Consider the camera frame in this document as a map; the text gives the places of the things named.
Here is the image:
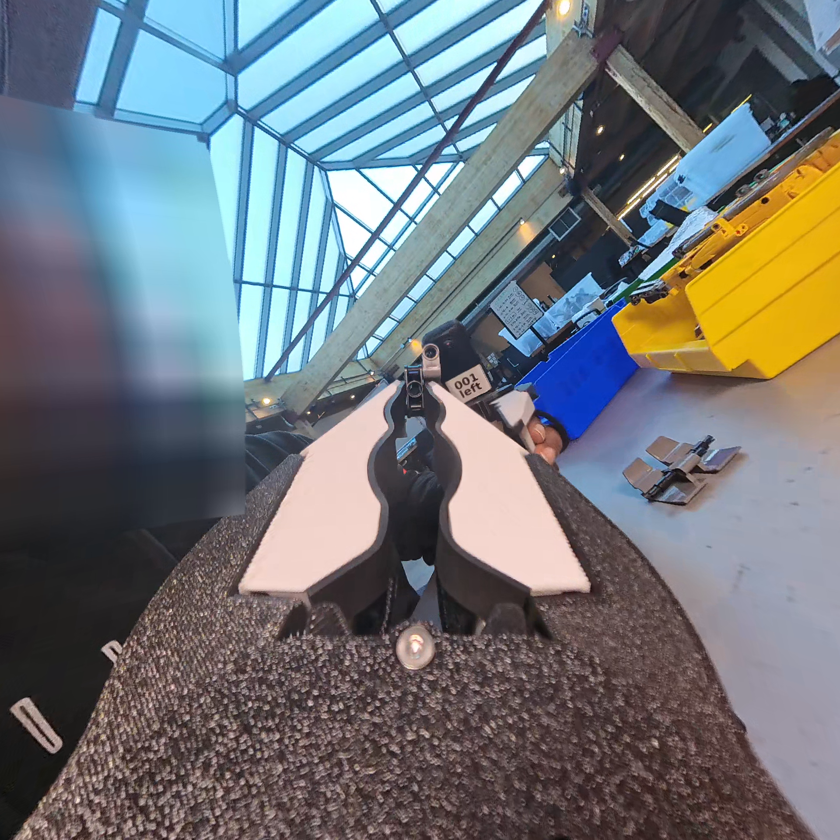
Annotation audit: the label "person's left forearm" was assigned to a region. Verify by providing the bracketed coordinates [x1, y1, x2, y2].
[245, 430, 312, 492]

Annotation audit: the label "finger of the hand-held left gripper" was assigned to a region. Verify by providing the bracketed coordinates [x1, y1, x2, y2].
[491, 392, 540, 454]

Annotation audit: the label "small notice board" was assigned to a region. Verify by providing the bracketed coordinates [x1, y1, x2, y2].
[489, 281, 546, 341]

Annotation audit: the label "person's left hand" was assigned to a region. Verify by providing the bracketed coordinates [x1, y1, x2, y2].
[527, 419, 570, 465]

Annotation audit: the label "blue plastic bin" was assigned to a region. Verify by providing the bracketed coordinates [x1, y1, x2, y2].
[515, 301, 641, 442]

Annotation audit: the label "white storage boxes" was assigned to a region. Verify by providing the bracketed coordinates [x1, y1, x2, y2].
[640, 101, 772, 224]

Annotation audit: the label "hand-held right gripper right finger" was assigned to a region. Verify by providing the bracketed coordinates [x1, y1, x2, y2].
[423, 382, 590, 634]

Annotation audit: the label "deep yellow plastic bin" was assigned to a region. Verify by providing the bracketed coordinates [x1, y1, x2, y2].
[612, 131, 840, 380]

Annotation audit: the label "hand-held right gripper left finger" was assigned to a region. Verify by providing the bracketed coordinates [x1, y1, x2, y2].
[239, 381, 410, 634]

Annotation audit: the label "silver panel toy piece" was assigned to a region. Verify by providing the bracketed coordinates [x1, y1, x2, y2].
[622, 434, 742, 506]

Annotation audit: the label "yellow tracked toy robot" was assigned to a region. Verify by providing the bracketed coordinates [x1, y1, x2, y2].
[630, 147, 840, 306]

